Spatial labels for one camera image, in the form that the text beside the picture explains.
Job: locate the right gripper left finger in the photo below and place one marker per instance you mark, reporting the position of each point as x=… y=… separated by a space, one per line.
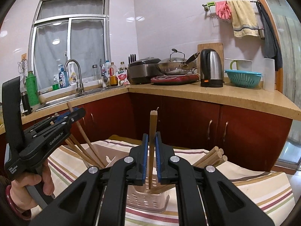
x=98 y=196

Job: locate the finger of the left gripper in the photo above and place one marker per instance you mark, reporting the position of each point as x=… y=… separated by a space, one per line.
x=66 y=115
x=70 y=117

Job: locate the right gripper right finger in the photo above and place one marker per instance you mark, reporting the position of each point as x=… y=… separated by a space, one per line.
x=204 y=195

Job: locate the steel kitchen faucet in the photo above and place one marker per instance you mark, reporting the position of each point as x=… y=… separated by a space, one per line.
x=80 y=86

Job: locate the red kitchen cabinets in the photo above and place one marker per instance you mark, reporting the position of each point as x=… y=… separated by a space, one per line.
x=250 y=139

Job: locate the wooden kitchen countertop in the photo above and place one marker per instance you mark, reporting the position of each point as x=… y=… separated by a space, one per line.
x=274 y=103

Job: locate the person left hand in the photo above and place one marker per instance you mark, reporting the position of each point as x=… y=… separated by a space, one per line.
x=19 y=193

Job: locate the small green soap bottle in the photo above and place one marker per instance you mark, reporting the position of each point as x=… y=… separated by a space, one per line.
x=56 y=84

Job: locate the wooden chopstick in basket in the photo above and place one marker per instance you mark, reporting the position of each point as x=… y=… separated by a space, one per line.
x=172 y=169
x=76 y=150

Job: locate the black thermos flask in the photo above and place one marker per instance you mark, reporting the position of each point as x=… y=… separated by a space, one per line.
x=25 y=103

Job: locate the blue detergent bottle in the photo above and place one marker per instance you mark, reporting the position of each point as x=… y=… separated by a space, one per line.
x=63 y=79

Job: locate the white spray bottle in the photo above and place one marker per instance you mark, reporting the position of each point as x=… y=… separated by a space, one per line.
x=72 y=74

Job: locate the pink perforated utensil basket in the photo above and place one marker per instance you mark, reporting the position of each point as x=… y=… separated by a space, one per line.
x=109 y=151

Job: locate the orange oil bottle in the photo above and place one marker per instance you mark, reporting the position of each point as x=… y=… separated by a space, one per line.
x=112 y=73

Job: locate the green thermos bottle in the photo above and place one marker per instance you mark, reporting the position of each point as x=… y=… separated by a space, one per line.
x=32 y=89

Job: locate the red white seasoning bag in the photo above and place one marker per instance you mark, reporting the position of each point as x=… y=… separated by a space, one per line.
x=122 y=75

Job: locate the striped tablecloth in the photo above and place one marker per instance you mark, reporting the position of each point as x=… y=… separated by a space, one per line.
x=271 y=192

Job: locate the black knife block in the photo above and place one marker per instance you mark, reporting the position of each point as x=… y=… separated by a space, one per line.
x=132 y=58

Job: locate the black rice cooker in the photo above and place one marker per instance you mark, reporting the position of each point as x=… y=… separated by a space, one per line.
x=141 y=71

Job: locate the window with curtain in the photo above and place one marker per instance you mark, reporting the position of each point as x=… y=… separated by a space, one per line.
x=68 y=29

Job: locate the red induction cooker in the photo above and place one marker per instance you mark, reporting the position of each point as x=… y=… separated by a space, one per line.
x=175 y=80

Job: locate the steel wok with lid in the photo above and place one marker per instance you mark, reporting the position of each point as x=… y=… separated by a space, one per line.
x=177 y=64

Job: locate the teal plastic colander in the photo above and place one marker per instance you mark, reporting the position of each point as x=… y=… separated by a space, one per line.
x=245 y=79

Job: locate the steel electric kettle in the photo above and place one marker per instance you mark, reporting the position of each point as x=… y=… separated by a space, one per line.
x=211 y=69

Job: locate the white plastic container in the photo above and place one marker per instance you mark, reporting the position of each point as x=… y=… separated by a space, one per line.
x=269 y=75

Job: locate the wooden cutting board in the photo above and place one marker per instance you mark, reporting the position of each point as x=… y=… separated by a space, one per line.
x=217 y=46

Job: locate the dark hanging cloth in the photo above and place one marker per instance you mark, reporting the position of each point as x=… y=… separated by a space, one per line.
x=271 y=46

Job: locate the pink rubber glove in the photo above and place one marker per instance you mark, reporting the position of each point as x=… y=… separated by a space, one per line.
x=223 y=10

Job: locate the yellow hanging towel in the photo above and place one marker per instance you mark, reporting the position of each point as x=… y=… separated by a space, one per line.
x=243 y=18

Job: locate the white mug green handle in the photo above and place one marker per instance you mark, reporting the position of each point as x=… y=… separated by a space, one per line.
x=242 y=65

